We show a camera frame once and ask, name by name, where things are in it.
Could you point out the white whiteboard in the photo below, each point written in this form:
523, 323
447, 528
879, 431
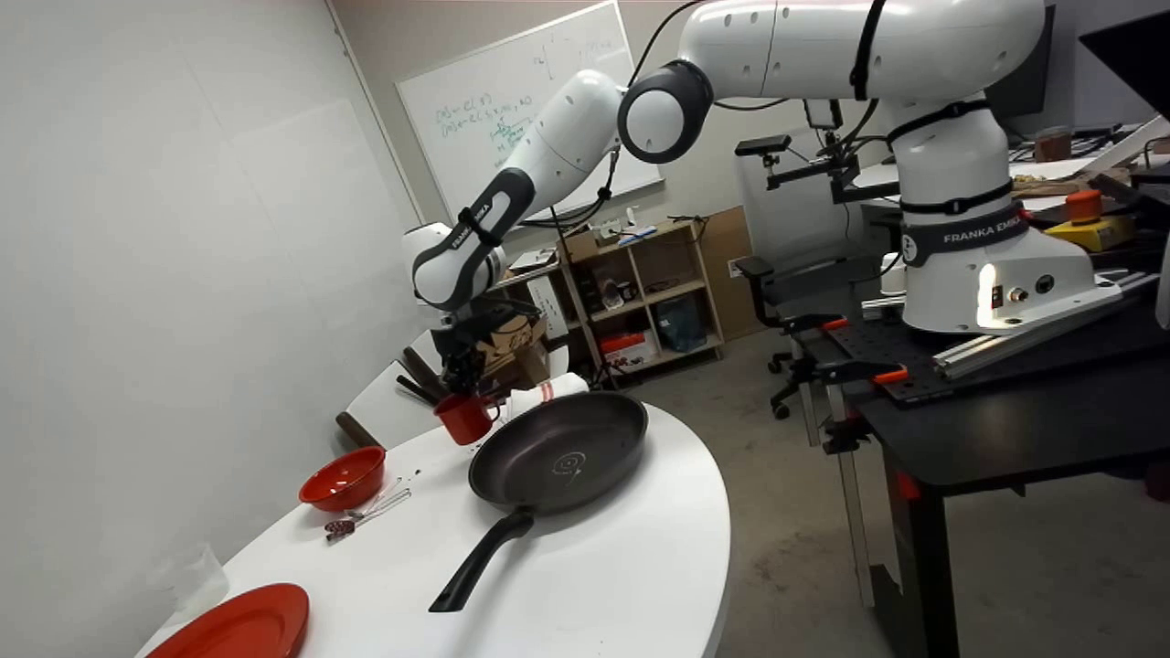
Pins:
489, 112

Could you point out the clear plastic cup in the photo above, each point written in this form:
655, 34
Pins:
188, 579

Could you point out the red white box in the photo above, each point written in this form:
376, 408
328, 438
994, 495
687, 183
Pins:
627, 351

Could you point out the wooden side table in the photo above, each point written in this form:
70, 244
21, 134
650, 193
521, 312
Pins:
531, 272

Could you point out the small dark metal object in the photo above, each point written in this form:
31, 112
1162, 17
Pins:
342, 528

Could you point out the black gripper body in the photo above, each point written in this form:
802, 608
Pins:
482, 350

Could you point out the black office chair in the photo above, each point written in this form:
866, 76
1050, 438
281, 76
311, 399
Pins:
779, 294

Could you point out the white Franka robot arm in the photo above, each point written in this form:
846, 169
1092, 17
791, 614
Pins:
779, 42

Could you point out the flat cardboard sheet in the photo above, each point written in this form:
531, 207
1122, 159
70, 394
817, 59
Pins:
728, 268

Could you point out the wooden cube shelf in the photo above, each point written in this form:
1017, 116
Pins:
634, 305

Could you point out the red bowl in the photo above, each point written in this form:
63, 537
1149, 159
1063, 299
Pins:
347, 479

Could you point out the white towel red stripe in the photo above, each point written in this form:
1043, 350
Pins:
554, 394

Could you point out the red mug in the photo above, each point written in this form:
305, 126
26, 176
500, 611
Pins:
466, 423

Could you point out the red plate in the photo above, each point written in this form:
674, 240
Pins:
241, 628

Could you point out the black monitor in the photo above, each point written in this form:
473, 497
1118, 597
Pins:
1140, 59

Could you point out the brown cardboard box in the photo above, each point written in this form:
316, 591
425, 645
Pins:
531, 351

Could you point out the black articulated mount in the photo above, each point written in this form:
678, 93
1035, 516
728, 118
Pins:
763, 145

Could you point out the black frying pan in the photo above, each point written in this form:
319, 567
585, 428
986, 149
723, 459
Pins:
561, 459

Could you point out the black desk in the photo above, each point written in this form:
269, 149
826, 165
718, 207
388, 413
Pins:
1035, 427

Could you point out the round white pedestal table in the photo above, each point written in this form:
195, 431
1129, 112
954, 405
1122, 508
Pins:
681, 548

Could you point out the blue storage bin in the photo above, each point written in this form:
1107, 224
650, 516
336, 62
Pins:
681, 328

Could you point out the thin wooden pole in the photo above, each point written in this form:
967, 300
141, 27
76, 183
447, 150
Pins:
570, 278

